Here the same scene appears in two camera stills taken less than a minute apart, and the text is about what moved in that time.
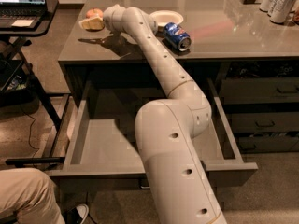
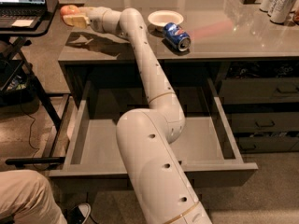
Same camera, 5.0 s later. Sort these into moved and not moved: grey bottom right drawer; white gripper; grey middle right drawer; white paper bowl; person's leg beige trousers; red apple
Moved: white gripper; red apple
Not moved: grey middle right drawer; grey bottom right drawer; person's leg beige trousers; white paper bowl
